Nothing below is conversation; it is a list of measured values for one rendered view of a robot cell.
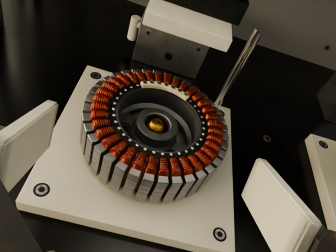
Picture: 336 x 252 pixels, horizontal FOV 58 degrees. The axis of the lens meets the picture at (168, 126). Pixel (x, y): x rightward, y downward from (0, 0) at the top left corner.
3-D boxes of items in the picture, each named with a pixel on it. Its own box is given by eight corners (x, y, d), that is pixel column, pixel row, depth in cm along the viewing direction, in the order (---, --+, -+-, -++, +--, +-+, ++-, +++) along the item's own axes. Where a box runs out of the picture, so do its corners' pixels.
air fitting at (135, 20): (135, 45, 34) (141, 21, 31) (125, 42, 33) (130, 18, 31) (137, 40, 34) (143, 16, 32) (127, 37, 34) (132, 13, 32)
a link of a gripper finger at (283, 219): (309, 220, 13) (324, 224, 13) (256, 156, 20) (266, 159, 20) (281, 274, 14) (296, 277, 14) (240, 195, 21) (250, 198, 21)
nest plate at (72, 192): (228, 260, 22) (236, 255, 21) (16, 209, 20) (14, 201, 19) (225, 116, 32) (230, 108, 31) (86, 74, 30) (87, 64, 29)
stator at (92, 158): (212, 222, 22) (234, 197, 19) (57, 185, 20) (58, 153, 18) (212, 115, 30) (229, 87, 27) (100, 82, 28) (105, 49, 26)
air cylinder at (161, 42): (194, 80, 35) (213, 39, 31) (131, 60, 34) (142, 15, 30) (197, 55, 38) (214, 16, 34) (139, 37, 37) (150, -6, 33)
